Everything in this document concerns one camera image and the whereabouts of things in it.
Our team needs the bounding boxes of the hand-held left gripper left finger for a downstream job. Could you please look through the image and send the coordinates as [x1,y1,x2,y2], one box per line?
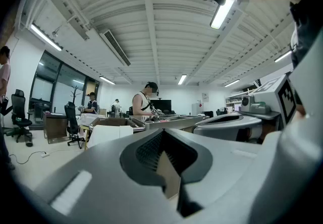
[34,128,185,224]

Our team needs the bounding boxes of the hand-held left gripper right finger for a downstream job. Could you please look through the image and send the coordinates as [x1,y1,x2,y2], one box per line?
[164,128,264,218]

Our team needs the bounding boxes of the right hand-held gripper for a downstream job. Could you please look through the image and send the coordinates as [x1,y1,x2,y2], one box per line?
[193,74,298,143]

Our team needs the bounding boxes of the brown cart bag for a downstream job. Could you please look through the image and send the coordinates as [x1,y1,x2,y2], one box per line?
[89,116,146,133]

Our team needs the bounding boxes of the stainless steel housekeeping cart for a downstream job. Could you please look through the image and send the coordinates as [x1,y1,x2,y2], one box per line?
[129,114,205,133]

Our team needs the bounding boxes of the white storage shelf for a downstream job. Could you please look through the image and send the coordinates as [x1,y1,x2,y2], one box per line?
[225,89,255,107]

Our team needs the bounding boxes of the white tall cabinet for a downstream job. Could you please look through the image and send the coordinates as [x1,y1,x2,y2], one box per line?
[191,101,204,117]

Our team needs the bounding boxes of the yellow wooden stool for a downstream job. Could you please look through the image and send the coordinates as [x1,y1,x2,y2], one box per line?
[83,127,92,150]

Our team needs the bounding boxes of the black computer monitor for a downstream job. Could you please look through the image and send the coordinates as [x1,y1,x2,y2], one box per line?
[150,99,172,114]

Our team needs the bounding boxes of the black office chair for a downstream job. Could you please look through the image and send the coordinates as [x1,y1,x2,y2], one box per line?
[11,89,33,147]
[64,101,86,149]

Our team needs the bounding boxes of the brown wooden desk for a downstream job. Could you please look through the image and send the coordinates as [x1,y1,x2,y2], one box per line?
[42,111,69,144]

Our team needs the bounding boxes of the dark wooden coat rack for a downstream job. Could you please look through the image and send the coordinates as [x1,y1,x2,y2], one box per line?
[70,84,81,104]

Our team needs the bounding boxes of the dark framed glass window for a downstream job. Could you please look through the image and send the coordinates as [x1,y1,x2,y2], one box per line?
[29,50,100,118]

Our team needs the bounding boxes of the white ceiling air vent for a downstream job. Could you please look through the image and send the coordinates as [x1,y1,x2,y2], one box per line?
[99,29,131,67]

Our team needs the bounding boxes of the black floor cable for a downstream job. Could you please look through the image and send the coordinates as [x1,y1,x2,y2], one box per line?
[9,151,46,165]

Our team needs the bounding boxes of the white ceiling cable tray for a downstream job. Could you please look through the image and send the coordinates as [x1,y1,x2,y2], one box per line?
[46,0,90,41]

